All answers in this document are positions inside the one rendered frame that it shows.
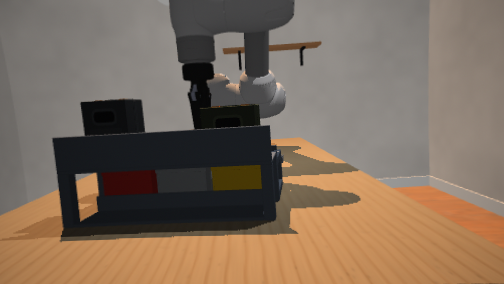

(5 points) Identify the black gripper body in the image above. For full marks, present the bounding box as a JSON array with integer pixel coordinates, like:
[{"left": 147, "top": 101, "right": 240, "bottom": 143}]
[{"left": 182, "top": 63, "right": 214, "bottom": 102}]

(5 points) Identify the dark grey shelf rack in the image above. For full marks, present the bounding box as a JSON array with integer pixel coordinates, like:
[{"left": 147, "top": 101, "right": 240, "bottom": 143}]
[{"left": 52, "top": 125, "right": 284, "bottom": 228}]

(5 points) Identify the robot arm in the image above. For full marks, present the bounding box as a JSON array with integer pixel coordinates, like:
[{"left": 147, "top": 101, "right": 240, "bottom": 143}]
[{"left": 169, "top": 0, "right": 295, "bottom": 119}]

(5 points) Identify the yellow bin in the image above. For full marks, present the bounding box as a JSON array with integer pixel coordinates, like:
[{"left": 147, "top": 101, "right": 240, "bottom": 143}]
[{"left": 211, "top": 165, "right": 262, "bottom": 191}]

